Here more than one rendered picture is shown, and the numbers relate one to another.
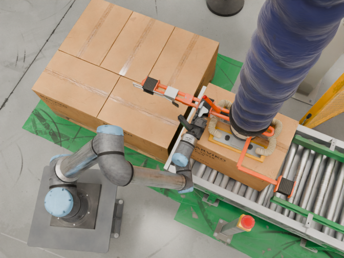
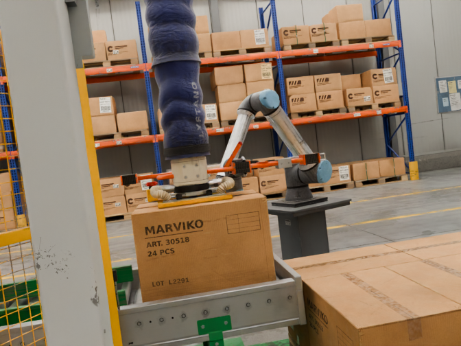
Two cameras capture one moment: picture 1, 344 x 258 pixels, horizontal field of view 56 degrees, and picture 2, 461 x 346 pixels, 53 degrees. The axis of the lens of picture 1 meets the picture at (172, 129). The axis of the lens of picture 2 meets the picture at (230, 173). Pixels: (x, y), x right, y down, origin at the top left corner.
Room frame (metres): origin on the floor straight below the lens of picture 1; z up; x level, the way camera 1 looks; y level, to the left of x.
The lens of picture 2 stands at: (2.44, -1.69, 1.19)
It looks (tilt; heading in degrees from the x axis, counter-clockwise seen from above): 3 degrees down; 140
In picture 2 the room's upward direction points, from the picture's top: 7 degrees counter-clockwise
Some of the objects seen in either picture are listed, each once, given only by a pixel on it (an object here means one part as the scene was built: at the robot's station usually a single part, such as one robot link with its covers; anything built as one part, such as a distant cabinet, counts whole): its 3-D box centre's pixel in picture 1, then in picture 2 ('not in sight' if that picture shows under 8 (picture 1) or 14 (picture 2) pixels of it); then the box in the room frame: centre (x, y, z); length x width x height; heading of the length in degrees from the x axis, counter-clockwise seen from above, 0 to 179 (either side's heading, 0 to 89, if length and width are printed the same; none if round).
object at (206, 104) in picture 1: (205, 106); (241, 167); (0.74, -0.21, 1.08); 0.10 x 0.08 x 0.06; 150
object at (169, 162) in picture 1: (186, 127); (278, 263); (0.81, -0.10, 0.58); 0.70 x 0.03 x 0.06; 149
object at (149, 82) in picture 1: (151, 84); (309, 158); (0.92, 0.09, 1.08); 0.08 x 0.07 x 0.05; 60
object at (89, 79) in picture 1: (130, 77); (439, 307); (1.40, 0.30, 0.34); 1.20 x 1.00 x 0.40; 59
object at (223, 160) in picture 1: (235, 138); (202, 241); (0.62, -0.41, 0.75); 0.60 x 0.40 x 0.40; 56
